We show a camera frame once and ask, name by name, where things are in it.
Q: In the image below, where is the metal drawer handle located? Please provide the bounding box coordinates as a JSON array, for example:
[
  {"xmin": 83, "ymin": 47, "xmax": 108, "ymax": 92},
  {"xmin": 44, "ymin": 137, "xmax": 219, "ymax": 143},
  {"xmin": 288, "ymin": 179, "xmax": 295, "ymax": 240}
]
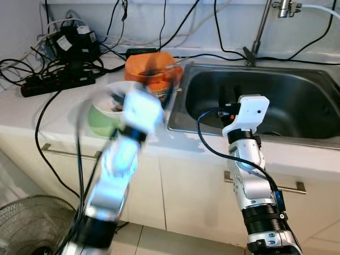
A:
[
  {"xmin": 224, "ymin": 171, "xmax": 307, "ymax": 194},
  {"xmin": 41, "ymin": 143, "xmax": 101, "ymax": 160}
]

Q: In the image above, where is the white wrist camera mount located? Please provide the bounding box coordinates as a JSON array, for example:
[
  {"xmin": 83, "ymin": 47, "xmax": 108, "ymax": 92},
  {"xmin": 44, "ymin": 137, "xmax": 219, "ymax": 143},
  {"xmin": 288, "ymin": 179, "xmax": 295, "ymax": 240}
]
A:
[
  {"xmin": 121, "ymin": 88, "xmax": 165, "ymax": 136},
  {"xmin": 222, "ymin": 95, "xmax": 270, "ymax": 139}
]

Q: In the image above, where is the black power brick with labels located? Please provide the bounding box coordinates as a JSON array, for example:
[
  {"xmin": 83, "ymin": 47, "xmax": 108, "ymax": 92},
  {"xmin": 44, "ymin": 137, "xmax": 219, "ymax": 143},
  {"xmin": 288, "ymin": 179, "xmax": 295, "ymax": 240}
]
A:
[{"xmin": 50, "ymin": 24, "xmax": 101, "ymax": 64}]

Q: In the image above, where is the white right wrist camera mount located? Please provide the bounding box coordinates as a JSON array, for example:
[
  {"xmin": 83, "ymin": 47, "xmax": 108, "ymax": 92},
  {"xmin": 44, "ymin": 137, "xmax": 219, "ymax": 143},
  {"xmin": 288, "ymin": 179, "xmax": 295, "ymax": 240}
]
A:
[{"xmin": 222, "ymin": 95, "xmax": 270, "ymax": 139}]

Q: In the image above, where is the small flat black adapter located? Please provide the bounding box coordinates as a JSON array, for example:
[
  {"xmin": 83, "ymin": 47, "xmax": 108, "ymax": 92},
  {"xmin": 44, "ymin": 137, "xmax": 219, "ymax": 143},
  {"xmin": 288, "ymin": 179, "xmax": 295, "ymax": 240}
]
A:
[{"xmin": 126, "ymin": 48, "xmax": 157, "ymax": 58}]

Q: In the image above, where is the light green plate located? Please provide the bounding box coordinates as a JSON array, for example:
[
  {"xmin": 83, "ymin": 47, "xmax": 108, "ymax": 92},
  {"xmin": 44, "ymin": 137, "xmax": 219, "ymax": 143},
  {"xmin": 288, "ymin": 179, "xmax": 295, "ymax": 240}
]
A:
[{"xmin": 88, "ymin": 106, "xmax": 160, "ymax": 140}]

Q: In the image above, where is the white faucet hose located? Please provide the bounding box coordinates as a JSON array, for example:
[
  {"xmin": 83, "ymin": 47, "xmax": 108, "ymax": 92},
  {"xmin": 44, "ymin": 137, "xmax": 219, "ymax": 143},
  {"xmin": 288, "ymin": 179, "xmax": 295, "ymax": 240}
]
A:
[{"xmin": 300, "ymin": 4, "xmax": 340, "ymax": 22}]

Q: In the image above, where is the grey floor fan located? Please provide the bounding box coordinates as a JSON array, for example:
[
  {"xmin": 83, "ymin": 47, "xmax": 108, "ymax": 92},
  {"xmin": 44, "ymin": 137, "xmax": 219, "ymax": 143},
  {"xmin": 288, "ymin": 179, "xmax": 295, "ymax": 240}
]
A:
[{"xmin": 0, "ymin": 195, "xmax": 78, "ymax": 255}]

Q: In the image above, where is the orange bowl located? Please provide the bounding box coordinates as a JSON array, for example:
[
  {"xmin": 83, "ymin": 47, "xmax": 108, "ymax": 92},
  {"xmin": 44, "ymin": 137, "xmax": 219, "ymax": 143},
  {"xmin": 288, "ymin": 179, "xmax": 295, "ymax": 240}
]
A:
[{"xmin": 125, "ymin": 52, "xmax": 184, "ymax": 88}]

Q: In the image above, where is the white bowl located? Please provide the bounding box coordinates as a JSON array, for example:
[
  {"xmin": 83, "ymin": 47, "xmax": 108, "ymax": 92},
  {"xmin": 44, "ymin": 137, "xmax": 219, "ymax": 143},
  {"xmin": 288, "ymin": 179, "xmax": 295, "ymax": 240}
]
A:
[{"xmin": 88, "ymin": 81, "xmax": 166, "ymax": 138}]

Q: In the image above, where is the black power strip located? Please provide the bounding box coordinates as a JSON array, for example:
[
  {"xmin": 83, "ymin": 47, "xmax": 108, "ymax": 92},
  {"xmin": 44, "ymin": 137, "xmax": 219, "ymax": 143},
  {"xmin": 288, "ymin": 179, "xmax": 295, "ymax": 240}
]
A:
[{"xmin": 21, "ymin": 72, "xmax": 96, "ymax": 98}]

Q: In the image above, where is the stainless steel sink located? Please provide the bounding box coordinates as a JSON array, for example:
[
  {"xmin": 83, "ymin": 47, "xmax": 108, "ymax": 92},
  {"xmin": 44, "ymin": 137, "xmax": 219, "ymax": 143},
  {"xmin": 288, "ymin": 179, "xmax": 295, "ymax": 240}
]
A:
[{"xmin": 167, "ymin": 63, "xmax": 340, "ymax": 149}]

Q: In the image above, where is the white kitchen cabinet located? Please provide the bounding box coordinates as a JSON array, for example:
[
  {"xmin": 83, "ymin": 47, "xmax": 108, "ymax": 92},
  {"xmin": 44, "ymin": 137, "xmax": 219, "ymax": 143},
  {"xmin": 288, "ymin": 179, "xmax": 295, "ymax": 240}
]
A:
[{"xmin": 0, "ymin": 127, "xmax": 340, "ymax": 255}]

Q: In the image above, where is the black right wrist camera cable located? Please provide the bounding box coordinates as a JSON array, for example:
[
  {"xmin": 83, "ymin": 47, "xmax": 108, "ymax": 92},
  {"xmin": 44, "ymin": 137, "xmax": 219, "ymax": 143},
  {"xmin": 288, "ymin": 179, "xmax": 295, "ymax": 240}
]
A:
[{"xmin": 197, "ymin": 108, "xmax": 285, "ymax": 213}]

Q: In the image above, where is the orange plate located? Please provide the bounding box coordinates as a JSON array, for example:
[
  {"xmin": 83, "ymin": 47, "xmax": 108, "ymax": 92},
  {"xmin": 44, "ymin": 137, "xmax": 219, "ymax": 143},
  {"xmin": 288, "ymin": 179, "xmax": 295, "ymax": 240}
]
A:
[{"xmin": 127, "ymin": 69, "xmax": 184, "ymax": 97}]

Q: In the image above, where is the black power strip cable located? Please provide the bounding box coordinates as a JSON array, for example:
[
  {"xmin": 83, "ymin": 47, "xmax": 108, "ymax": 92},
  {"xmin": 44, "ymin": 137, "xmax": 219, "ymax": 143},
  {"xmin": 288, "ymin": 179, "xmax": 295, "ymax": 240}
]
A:
[{"xmin": 35, "ymin": 90, "xmax": 80, "ymax": 200}]

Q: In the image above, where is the chrome faucet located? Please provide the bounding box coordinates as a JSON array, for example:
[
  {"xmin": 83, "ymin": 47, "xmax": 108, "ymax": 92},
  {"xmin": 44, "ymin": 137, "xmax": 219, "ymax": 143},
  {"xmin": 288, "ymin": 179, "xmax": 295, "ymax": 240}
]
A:
[{"xmin": 243, "ymin": 0, "xmax": 303, "ymax": 67}]

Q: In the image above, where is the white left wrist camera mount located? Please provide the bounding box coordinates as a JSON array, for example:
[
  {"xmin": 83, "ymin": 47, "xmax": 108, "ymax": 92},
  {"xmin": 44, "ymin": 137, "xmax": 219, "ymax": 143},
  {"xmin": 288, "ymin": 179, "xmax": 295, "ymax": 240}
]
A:
[{"xmin": 121, "ymin": 88, "xmax": 165, "ymax": 136}]

